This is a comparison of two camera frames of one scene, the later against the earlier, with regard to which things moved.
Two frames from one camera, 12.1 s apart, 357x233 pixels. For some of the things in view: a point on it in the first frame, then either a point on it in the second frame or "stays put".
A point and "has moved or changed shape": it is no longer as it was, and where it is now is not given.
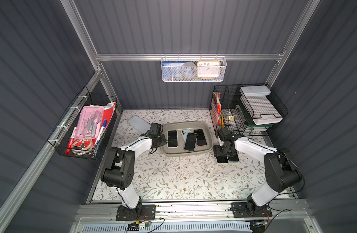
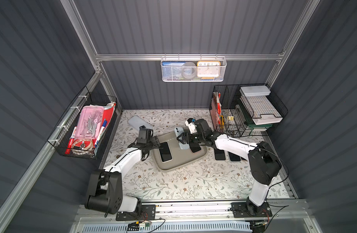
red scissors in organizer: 219,107 stays put
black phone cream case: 172,139 -> 165,152
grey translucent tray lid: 140,125 stays put
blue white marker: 105,122 stays put
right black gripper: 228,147 -> 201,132
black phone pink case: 233,158 stays put
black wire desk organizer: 246,109 stays put
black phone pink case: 201,140 has moved or changed shape
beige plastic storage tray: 187,139 has moved or changed shape
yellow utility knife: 222,122 stays put
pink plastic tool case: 89,122 stays put
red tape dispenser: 83,143 stays put
